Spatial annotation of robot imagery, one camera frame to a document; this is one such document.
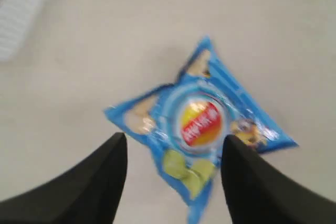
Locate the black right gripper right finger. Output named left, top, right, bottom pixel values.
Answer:
left=220, top=135, right=335, bottom=223

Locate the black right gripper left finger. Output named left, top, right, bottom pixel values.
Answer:
left=1, top=132, right=128, bottom=223

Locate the blue snack packet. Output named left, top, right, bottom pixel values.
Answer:
left=104, top=37, right=296, bottom=223

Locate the white perforated plastic basket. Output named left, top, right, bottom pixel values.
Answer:
left=1, top=0, right=45, bottom=61

